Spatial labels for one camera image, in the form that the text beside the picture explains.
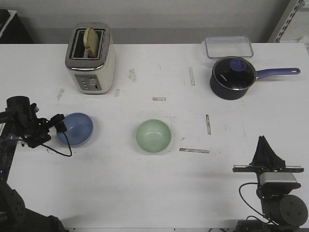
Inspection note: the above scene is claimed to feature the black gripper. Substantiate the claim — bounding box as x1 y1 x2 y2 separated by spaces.
232 136 304 173
21 114 67 148

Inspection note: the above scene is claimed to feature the cream and chrome toaster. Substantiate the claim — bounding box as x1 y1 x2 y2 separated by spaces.
65 22 116 94

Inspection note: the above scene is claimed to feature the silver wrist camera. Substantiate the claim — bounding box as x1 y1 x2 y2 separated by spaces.
258 172 301 190

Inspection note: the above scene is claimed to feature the blue bowl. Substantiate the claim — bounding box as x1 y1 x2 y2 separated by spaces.
56 113 93 147

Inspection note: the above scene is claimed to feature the glass pot lid blue knob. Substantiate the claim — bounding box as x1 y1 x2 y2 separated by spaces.
212 56 257 90

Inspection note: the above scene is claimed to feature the dark blue saucepan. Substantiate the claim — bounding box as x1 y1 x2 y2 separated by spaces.
210 66 301 100

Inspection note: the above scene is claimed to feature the green bowl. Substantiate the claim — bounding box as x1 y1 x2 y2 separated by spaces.
136 119 171 153

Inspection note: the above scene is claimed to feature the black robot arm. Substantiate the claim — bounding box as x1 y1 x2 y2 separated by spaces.
232 136 309 232
0 96 67 232

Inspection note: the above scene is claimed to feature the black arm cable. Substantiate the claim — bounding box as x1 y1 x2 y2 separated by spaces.
239 182 272 224
38 131 73 157

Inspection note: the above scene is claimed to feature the clear plastic food container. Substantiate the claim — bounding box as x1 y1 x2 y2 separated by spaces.
203 36 253 59

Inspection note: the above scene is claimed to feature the grey metal shelf upright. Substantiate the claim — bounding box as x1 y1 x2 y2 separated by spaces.
267 0 309 43

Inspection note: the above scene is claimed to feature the slice of toast bread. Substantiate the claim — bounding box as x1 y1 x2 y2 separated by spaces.
83 27 99 58

